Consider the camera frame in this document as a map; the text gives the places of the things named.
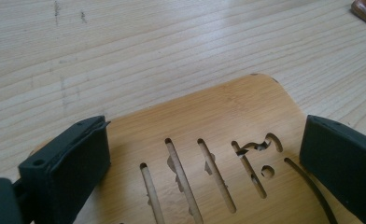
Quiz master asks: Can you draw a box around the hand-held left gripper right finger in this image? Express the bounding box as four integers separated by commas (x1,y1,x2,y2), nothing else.
299,114,366,224

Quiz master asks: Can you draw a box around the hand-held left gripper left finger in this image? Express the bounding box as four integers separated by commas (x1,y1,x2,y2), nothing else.
18,115,112,224

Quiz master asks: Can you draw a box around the bamboo trivet with cutouts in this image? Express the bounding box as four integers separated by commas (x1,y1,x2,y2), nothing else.
30,73,364,224

